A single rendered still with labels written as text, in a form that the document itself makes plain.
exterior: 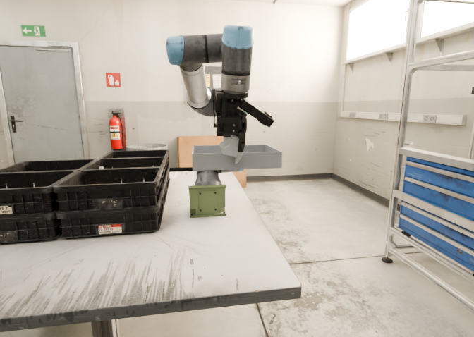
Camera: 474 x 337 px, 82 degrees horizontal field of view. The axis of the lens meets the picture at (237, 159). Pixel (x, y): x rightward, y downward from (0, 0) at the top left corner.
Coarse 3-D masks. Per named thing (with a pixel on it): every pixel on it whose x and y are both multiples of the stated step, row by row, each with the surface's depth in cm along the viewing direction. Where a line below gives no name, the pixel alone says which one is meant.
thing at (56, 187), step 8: (112, 168) 138; (120, 168) 138; (128, 168) 138; (136, 168) 139; (144, 168) 140; (152, 168) 141; (160, 168) 138; (72, 176) 123; (160, 176) 128; (56, 184) 111; (96, 184) 111; (104, 184) 111; (112, 184) 111; (120, 184) 111; (128, 184) 112; (136, 184) 112; (144, 184) 113; (152, 184) 114; (56, 192) 107
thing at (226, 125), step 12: (216, 96) 71; (228, 96) 70; (240, 96) 69; (216, 108) 73; (228, 108) 73; (240, 108) 76; (228, 120) 72; (240, 120) 73; (216, 132) 75; (228, 132) 74; (240, 132) 74
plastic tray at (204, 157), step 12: (192, 156) 79; (204, 156) 80; (216, 156) 80; (228, 156) 81; (252, 156) 82; (264, 156) 82; (276, 156) 83; (204, 168) 80; (216, 168) 81; (228, 168) 81; (240, 168) 82; (252, 168) 82
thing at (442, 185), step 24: (408, 168) 199; (432, 168) 178; (456, 168) 163; (408, 192) 200; (432, 192) 180; (456, 192) 164; (408, 216) 201; (432, 216) 179; (432, 240) 181; (456, 240) 165
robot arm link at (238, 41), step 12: (228, 36) 64; (240, 36) 63; (252, 36) 65; (228, 48) 65; (240, 48) 64; (252, 48) 66; (228, 60) 66; (240, 60) 65; (228, 72) 67; (240, 72) 66
